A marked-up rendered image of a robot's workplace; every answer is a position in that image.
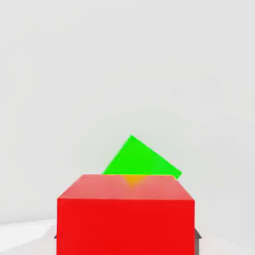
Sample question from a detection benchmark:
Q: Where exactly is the small green cube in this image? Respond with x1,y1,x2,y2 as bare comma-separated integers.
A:
102,134,182,180

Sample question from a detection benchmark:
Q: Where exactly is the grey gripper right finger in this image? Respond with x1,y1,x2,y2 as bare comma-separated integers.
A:
194,228,203,255

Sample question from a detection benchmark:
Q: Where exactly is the small red cube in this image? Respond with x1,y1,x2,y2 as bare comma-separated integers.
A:
56,174,195,255

